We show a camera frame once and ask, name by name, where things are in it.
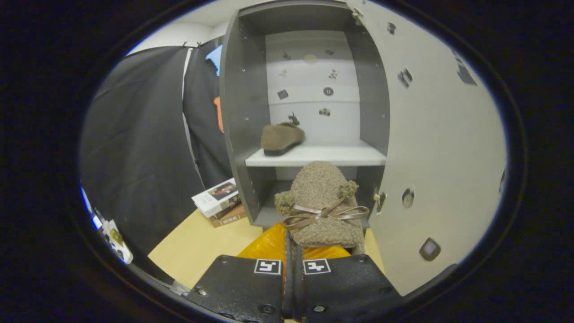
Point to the glowing blue screen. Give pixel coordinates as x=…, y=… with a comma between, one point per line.
x=89, y=211

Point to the white book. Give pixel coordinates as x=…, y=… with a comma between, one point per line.
x=215, y=197

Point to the beige shoe cabinet door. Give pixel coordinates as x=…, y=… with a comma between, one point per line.
x=439, y=157

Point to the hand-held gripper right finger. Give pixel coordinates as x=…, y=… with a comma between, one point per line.
x=350, y=287

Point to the brown book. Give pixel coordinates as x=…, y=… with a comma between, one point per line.
x=231, y=217

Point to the white cluttered object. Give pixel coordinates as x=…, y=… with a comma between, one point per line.
x=117, y=242

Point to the dark grey shoe cabinet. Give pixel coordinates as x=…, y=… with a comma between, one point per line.
x=244, y=89

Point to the brown fuzzy slipper shoe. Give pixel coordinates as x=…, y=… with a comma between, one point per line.
x=280, y=137
x=320, y=193

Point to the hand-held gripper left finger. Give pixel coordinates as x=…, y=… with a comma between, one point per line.
x=237, y=287

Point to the white cabinet shelf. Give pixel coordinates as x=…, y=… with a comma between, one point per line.
x=332, y=155

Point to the black backdrop cloth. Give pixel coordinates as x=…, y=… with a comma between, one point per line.
x=134, y=157

